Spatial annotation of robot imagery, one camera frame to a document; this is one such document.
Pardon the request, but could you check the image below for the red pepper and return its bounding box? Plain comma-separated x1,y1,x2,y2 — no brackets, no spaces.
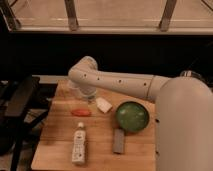
71,109,91,117

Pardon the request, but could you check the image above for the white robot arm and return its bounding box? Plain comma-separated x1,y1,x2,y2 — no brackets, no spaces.
68,56,213,171

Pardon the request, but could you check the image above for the green ceramic bowl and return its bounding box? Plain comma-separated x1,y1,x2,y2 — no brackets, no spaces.
115,101,150,133

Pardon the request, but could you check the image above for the white sponge block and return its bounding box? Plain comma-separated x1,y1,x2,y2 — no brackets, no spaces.
96,97,112,113

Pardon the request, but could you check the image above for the translucent plastic cup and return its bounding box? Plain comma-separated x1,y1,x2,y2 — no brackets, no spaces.
68,81,87,99

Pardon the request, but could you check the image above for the grey rectangular block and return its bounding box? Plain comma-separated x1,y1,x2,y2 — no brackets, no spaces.
113,129,125,154

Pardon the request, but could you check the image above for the white labelled bottle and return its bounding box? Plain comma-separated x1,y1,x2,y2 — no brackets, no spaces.
72,122,86,165

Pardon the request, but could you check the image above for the round metal lamp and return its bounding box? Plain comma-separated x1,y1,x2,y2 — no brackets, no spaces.
180,70,202,80

